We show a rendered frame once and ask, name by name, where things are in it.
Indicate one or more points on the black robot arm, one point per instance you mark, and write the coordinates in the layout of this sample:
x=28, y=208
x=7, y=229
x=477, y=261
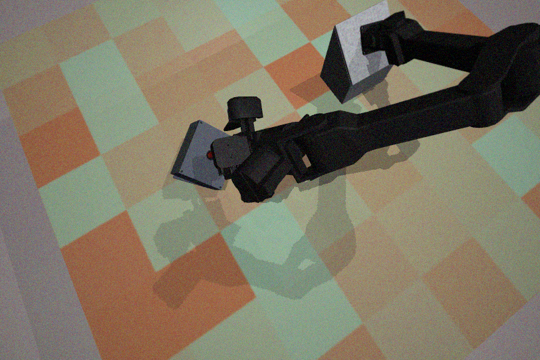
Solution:
x=504, y=76

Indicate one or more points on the dark grey sloped panel with hole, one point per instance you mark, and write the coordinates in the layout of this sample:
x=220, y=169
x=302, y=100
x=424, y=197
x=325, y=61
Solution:
x=192, y=163

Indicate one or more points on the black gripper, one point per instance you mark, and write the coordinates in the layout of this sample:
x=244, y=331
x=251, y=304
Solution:
x=242, y=112

